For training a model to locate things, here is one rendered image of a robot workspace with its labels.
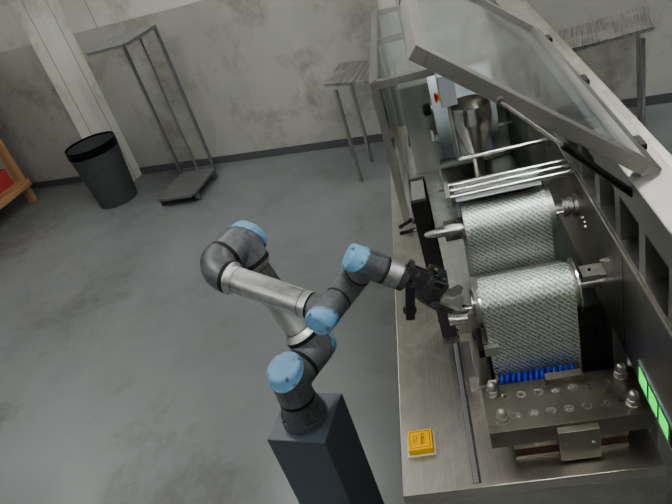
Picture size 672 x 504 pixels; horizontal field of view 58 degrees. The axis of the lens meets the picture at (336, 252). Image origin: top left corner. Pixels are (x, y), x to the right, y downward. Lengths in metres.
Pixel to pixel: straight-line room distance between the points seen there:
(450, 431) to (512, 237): 0.59
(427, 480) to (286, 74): 4.73
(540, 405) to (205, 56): 5.15
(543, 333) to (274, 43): 4.63
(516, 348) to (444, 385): 0.33
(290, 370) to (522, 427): 0.67
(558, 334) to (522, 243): 0.28
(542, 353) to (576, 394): 0.14
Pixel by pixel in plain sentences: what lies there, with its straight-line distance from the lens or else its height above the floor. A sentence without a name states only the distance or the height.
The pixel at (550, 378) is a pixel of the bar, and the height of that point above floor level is 1.05.
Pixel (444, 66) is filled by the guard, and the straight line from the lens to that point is 1.18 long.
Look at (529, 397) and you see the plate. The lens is 1.75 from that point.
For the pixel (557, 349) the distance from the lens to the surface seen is 1.78.
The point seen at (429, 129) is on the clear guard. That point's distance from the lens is 2.49.
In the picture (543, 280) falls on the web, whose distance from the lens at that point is 1.66.
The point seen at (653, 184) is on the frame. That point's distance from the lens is 1.33.
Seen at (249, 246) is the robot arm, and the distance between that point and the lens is 1.81.
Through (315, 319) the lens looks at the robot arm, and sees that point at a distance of 1.54.
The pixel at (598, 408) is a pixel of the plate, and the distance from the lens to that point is 1.72.
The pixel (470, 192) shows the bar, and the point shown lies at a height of 1.45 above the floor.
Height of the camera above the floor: 2.33
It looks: 32 degrees down
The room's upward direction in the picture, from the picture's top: 18 degrees counter-clockwise
